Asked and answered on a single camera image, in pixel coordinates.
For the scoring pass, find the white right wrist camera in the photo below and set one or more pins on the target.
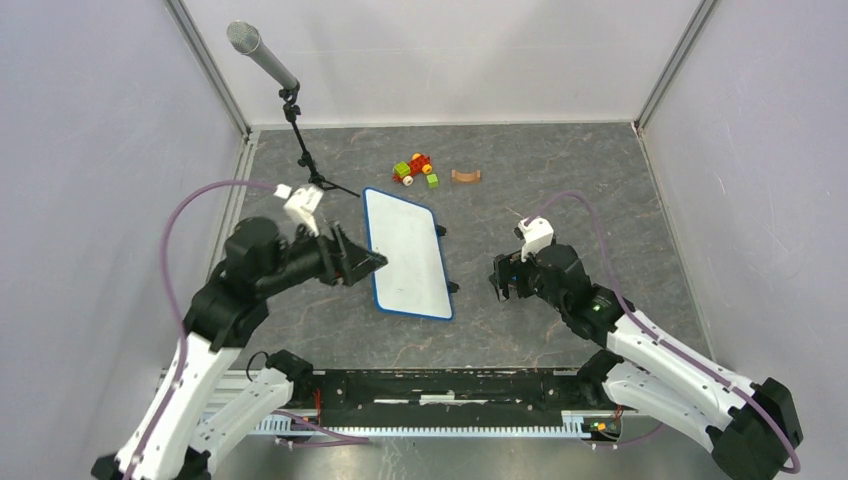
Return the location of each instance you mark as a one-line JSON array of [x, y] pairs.
[[536, 234]]

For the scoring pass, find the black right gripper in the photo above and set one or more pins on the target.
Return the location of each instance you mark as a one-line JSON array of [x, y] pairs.
[[506, 267]]

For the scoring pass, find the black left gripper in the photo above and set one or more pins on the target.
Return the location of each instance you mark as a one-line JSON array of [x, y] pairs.
[[358, 262]]

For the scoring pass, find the black microphone tripod stand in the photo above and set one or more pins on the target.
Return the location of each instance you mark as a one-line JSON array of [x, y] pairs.
[[291, 112]]

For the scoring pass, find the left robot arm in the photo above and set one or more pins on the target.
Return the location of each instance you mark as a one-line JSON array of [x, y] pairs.
[[174, 440]]

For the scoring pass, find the red toy brick car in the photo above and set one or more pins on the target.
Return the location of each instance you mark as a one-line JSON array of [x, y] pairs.
[[405, 172]]

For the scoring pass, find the brown wooden arch block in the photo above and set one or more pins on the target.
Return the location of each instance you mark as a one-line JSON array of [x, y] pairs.
[[466, 177]]

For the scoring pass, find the blue-framed whiteboard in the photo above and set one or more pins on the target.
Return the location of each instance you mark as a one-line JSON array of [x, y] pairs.
[[414, 282]]

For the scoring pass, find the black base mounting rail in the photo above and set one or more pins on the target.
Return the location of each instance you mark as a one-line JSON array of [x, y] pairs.
[[446, 398]]

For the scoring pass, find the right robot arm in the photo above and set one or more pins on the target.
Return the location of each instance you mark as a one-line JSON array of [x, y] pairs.
[[750, 429]]

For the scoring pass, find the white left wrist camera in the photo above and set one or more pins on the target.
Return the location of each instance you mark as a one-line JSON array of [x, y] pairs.
[[301, 204]]

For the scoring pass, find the white cable duct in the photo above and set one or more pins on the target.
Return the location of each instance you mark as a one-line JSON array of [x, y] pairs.
[[569, 427]]

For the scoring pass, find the green toy cube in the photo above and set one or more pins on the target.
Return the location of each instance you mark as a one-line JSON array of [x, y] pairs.
[[432, 181]]

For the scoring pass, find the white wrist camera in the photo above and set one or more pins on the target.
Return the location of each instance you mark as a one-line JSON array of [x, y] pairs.
[[536, 234], [301, 204]]

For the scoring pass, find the silver microphone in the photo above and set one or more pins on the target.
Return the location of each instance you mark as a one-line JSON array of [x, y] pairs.
[[247, 41]]

